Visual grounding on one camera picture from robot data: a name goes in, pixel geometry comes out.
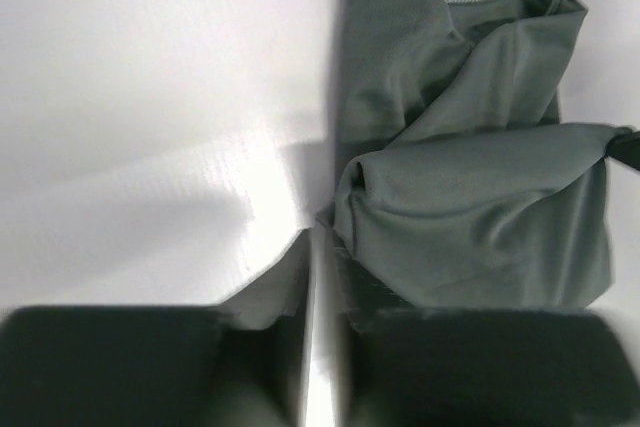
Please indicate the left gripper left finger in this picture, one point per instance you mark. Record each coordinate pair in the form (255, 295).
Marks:
(238, 363)

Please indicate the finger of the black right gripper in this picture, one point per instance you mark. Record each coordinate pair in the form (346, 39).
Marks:
(624, 148)

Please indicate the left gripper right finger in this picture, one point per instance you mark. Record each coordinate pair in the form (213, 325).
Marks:
(479, 367)

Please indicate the grey t shirt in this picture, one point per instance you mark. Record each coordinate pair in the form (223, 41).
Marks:
(458, 183)

